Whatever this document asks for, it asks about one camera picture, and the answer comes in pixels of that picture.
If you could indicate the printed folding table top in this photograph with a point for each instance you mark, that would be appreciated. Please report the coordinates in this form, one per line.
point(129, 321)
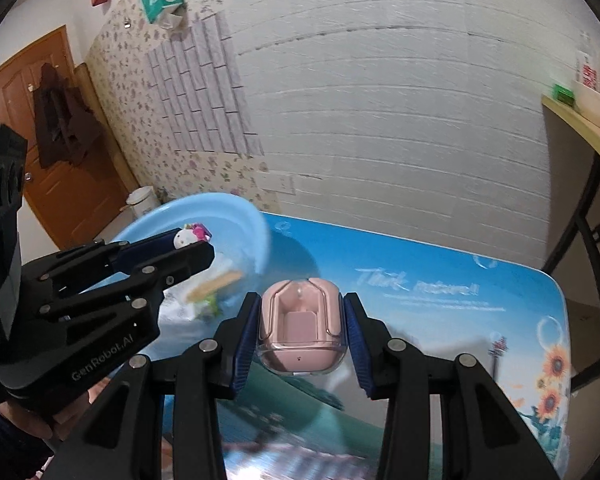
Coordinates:
point(511, 318)

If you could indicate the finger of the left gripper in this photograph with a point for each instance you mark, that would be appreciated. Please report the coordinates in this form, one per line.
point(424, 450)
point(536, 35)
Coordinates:
point(152, 278)
point(124, 256)

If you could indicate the pink earbud case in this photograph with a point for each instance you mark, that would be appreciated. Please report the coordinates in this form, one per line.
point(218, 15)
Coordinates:
point(302, 329)

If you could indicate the operator hand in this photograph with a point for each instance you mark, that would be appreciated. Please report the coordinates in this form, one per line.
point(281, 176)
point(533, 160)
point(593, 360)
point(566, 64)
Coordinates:
point(59, 426)

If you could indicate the hello kitty figurine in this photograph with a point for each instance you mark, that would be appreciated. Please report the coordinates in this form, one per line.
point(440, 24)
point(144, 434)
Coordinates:
point(191, 234)

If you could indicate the small green box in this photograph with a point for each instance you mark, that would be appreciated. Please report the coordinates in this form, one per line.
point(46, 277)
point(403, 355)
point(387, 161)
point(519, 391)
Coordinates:
point(563, 95)

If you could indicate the brown wooden door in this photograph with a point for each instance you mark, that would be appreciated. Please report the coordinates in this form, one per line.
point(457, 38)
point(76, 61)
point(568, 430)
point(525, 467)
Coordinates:
point(69, 178)

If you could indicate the dark brown hanging coat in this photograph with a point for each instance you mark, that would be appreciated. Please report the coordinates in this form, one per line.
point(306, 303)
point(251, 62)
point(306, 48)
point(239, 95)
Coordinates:
point(65, 127)

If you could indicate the light blue plastic basin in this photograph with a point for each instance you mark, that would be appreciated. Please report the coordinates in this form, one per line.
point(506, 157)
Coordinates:
point(225, 244)

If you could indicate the white bowl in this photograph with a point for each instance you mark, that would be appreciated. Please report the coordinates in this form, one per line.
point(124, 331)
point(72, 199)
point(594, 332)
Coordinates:
point(587, 102)

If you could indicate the white plastic bottle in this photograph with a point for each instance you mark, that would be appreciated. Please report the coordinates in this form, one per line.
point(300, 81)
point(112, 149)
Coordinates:
point(585, 62)

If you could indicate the clear box of toothpicks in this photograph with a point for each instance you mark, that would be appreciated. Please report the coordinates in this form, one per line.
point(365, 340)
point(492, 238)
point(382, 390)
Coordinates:
point(211, 287)

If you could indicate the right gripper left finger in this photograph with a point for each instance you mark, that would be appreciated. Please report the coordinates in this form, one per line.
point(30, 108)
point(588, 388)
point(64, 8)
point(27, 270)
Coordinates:
point(120, 436)

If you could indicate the black framed side table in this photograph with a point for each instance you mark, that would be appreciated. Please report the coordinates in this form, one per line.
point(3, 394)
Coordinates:
point(578, 225)

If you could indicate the white rice cooker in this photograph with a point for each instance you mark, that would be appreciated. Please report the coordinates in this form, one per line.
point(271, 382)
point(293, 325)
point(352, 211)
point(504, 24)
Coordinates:
point(142, 200)

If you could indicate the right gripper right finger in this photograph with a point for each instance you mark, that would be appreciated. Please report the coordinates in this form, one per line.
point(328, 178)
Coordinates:
point(483, 436)

